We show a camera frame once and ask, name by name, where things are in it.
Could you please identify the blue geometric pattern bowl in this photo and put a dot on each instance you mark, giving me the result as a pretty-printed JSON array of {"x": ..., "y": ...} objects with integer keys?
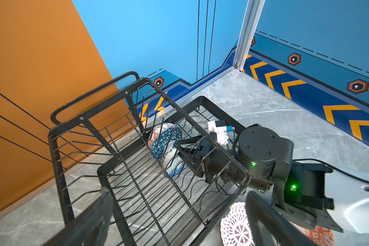
[{"x": 160, "y": 136}]

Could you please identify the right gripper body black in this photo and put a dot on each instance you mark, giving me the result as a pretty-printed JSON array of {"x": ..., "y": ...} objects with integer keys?
[{"x": 206, "y": 159}]

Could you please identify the white lattice bowl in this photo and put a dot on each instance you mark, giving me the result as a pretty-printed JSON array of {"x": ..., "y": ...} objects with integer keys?
[{"x": 234, "y": 227}]

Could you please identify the blue floral white bowl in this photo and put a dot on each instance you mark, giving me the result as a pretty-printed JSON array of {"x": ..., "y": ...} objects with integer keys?
[{"x": 172, "y": 162}]

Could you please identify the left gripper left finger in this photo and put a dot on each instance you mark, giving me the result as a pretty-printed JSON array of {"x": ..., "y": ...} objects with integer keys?
[{"x": 90, "y": 228}]

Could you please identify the red patterned bowl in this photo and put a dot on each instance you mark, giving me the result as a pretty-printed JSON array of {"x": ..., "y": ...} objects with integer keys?
[{"x": 320, "y": 235}]

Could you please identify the black wire dish rack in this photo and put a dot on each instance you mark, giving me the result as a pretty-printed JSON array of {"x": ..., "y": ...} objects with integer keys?
[{"x": 100, "y": 140}]

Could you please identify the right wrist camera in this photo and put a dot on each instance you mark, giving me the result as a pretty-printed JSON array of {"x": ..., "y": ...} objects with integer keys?
[{"x": 222, "y": 131}]

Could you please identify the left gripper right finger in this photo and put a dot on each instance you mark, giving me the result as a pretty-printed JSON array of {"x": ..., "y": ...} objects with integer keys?
[{"x": 260, "y": 212}]

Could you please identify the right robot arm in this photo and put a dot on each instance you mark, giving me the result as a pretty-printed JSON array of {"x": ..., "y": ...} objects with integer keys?
[{"x": 307, "y": 192}]

